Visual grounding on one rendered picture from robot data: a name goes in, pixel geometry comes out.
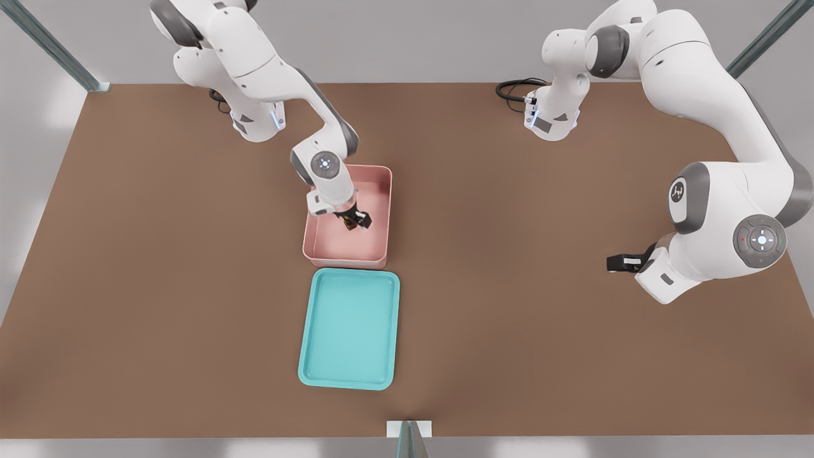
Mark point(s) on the pink plastic box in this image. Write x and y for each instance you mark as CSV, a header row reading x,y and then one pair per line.
x,y
350,245

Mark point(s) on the pale blue-green tray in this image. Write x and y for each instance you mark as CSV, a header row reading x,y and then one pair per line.
x,y
350,327

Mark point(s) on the silver frame post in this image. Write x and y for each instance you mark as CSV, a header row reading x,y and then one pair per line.
x,y
766,38
51,44
409,440

